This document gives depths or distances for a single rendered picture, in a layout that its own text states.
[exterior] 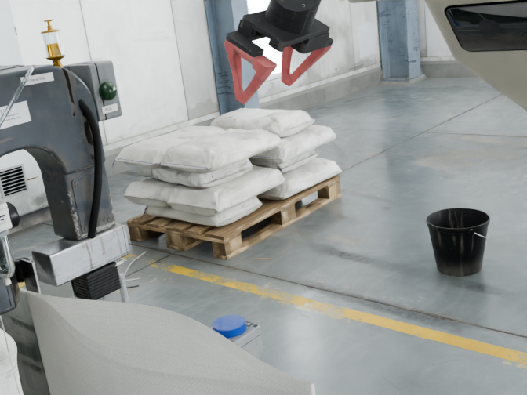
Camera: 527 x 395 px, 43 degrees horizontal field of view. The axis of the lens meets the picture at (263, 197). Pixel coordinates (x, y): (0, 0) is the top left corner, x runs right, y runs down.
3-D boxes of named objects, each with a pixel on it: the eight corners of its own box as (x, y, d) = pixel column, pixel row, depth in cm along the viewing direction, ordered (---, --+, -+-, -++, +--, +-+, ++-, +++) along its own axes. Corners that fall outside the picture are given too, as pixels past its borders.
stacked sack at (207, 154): (288, 147, 405) (285, 124, 401) (211, 179, 358) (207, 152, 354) (236, 144, 432) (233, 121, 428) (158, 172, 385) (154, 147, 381)
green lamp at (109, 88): (121, 99, 107) (118, 79, 106) (107, 102, 105) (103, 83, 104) (112, 98, 108) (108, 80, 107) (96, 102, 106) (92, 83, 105)
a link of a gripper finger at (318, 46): (243, 79, 87) (264, 12, 82) (276, 67, 93) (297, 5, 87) (283, 106, 85) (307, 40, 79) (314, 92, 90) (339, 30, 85)
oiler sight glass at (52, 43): (67, 54, 102) (62, 30, 101) (52, 56, 100) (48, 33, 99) (58, 55, 103) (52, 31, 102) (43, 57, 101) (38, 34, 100)
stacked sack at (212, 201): (289, 186, 413) (287, 163, 409) (218, 221, 365) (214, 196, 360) (237, 180, 439) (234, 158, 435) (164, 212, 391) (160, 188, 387)
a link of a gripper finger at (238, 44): (208, 92, 82) (227, 22, 77) (245, 78, 88) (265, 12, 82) (249, 121, 80) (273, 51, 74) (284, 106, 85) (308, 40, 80)
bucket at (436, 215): (501, 261, 331) (500, 211, 323) (475, 285, 310) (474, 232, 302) (445, 251, 350) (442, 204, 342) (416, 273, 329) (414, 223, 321)
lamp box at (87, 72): (122, 116, 109) (112, 59, 106) (99, 121, 106) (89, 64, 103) (95, 114, 114) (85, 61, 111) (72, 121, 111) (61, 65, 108)
